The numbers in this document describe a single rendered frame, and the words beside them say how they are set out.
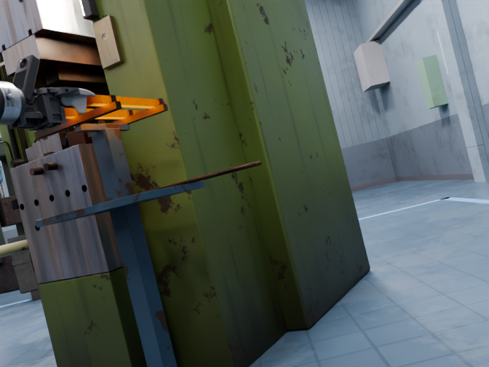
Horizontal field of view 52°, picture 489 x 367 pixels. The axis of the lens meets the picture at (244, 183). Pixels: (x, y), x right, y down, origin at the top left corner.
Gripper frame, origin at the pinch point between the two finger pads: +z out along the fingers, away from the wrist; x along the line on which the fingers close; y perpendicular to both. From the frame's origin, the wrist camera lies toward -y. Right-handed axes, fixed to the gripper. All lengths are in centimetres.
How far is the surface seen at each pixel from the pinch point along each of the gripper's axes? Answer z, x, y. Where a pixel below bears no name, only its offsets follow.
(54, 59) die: 47, -49, -32
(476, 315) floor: 96, 68, 95
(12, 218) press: 392, -527, -2
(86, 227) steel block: 34, -41, 32
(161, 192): 14.1, 8.1, 27.4
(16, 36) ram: 41, -59, -44
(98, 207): 6.2, -7.2, 27.4
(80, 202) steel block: 34, -41, 23
